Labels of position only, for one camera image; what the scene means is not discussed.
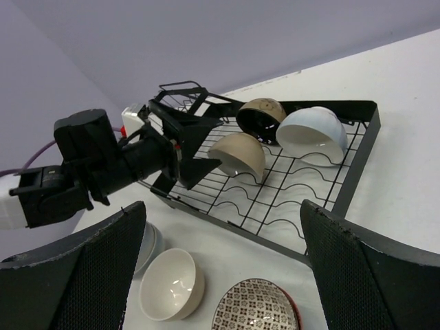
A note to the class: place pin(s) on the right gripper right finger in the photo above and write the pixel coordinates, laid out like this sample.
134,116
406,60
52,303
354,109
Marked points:
366,280

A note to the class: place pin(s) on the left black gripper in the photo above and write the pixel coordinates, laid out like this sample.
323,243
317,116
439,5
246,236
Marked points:
104,165

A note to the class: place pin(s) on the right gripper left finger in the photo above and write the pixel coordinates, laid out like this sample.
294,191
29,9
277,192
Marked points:
81,281

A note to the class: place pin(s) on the tan bowl with leaf motif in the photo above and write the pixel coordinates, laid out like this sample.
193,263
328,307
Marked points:
172,287

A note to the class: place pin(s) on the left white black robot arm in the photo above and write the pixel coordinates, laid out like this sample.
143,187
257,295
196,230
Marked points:
49,194

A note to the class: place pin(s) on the plain tan bowl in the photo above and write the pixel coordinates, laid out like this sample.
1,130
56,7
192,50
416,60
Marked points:
242,157

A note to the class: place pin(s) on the black glazed tan bowl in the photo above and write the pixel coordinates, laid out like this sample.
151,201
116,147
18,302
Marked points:
261,118

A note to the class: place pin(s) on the red patterned bowl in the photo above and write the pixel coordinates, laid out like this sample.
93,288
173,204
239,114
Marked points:
256,303

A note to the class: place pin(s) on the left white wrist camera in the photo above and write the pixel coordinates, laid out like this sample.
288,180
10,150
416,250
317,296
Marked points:
134,117

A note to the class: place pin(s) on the black wire dish rack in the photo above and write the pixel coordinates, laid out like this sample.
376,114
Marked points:
269,213

